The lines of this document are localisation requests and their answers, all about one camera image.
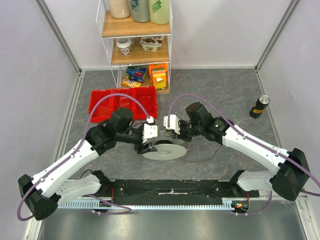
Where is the white perforated spool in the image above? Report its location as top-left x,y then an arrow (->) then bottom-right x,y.
142,130 -> 187,161

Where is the thin brown cable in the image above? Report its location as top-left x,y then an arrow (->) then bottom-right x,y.
180,134 -> 224,163

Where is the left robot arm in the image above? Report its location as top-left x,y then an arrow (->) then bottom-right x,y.
18,107 -> 158,221

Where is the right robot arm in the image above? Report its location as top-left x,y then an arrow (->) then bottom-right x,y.
165,102 -> 309,201

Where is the red compartment bin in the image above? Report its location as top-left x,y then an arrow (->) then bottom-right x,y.
88,86 -> 158,123

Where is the orange yellow sponge box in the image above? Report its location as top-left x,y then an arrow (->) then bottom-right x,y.
148,63 -> 169,91

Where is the yellow candy pack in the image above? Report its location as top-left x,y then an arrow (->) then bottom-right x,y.
121,77 -> 141,88

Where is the blue green sponge pack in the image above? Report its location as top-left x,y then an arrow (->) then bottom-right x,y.
125,66 -> 147,83

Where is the black yellow can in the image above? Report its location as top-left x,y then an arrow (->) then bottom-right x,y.
249,95 -> 271,119

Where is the white pudding cup pack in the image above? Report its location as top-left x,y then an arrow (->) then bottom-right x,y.
139,35 -> 164,52

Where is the white paper cup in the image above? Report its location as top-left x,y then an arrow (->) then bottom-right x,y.
116,37 -> 132,56

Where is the light green bottle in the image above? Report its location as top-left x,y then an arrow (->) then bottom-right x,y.
148,0 -> 170,25

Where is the grey green bottle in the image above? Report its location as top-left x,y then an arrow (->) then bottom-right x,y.
128,0 -> 150,23

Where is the beige bottle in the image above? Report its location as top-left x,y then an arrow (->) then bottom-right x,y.
108,0 -> 131,19

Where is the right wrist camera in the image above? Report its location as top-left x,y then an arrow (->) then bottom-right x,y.
163,114 -> 180,135

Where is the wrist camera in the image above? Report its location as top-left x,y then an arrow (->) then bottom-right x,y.
142,123 -> 159,144
163,114 -> 180,135

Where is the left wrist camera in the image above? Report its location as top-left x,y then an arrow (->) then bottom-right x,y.
142,123 -> 159,144

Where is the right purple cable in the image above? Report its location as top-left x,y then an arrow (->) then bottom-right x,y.
167,93 -> 320,216

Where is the purple cable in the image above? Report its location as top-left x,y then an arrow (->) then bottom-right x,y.
16,92 -> 156,222
167,93 -> 320,216

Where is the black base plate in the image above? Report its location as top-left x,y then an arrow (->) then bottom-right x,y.
93,179 -> 260,206

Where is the thin red wire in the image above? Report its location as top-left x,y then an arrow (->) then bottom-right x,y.
112,87 -> 133,106

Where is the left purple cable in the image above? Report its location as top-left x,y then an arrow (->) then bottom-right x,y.
16,92 -> 156,222

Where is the grey cable duct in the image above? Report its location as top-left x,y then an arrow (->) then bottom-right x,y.
58,198 -> 239,211

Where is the white wire wooden shelf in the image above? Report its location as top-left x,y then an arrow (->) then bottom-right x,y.
95,0 -> 173,94

